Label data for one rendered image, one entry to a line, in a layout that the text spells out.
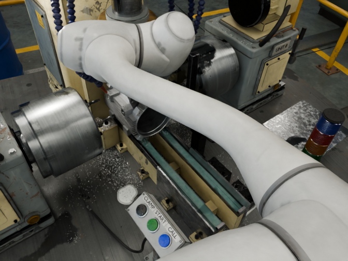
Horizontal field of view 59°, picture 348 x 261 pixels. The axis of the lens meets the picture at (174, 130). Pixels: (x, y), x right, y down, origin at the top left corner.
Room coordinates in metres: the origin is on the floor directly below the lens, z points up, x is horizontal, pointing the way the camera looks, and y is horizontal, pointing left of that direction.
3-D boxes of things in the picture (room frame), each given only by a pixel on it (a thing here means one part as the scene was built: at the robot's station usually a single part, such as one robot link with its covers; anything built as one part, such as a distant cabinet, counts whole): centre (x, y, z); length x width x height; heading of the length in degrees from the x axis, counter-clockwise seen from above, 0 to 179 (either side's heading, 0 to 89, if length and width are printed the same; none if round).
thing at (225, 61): (1.08, -0.12, 1.04); 0.41 x 0.25 x 0.25; 130
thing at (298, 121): (0.89, -0.53, 0.86); 0.27 x 0.24 x 0.12; 130
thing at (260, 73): (1.24, -0.32, 0.99); 0.35 x 0.31 x 0.37; 130
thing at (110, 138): (0.85, 0.27, 0.86); 0.07 x 0.06 x 0.12; 130
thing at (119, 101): (0.86, 0.13, 1.02); 0.20 x 0.19 x 0.19; 40
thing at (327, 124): (0.64, -0.44, 1.19); 0.06 x 0.06 x 0.04
